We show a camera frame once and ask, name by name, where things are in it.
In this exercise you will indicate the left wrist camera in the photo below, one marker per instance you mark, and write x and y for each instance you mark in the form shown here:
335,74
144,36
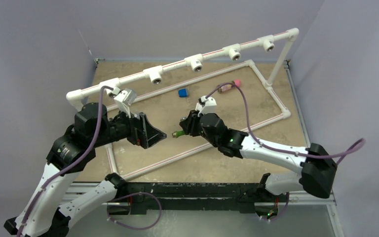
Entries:
123,99

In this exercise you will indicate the blue grey small block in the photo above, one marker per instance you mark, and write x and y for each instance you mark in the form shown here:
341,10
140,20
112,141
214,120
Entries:
183,93

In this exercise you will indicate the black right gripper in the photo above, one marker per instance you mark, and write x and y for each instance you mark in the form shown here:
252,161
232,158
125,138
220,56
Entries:
190,124

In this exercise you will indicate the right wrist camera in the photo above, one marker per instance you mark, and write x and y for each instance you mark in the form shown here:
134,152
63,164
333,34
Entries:
205,105

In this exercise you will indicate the green plastic water faucet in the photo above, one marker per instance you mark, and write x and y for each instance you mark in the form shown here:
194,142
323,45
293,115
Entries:
177,134

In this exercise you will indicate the white PVC pipe frame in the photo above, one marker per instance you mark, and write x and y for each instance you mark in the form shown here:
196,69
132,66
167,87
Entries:
263,103

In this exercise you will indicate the pink capped small bottle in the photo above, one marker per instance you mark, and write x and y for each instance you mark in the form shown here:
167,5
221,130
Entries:
226,87

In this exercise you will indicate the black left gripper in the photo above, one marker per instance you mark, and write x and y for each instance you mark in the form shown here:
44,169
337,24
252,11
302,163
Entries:
137,135

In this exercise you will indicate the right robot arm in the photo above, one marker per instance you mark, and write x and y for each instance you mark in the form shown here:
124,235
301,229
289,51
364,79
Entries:
308,169

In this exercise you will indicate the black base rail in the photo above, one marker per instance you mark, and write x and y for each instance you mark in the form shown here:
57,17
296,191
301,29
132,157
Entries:
246,198

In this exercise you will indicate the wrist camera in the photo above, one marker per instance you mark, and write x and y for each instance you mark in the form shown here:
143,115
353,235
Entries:
123,99
205,105

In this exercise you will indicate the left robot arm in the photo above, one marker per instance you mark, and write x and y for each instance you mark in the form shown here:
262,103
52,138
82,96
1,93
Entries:
44,215

